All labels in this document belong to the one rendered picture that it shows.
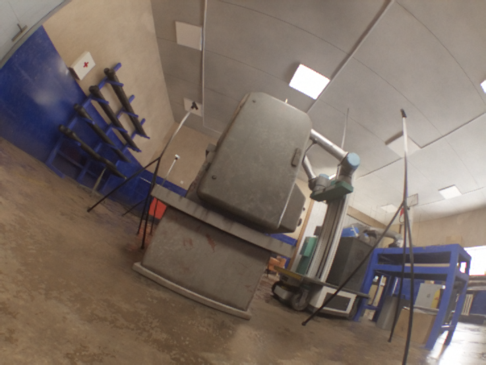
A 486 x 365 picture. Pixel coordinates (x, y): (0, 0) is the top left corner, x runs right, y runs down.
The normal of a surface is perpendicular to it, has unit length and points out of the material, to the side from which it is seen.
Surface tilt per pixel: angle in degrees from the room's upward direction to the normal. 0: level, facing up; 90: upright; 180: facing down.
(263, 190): 90
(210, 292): 90
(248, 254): 90
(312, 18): 180
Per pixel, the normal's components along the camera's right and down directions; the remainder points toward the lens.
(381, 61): -0.39, 0.87
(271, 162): 0.16, -0.26
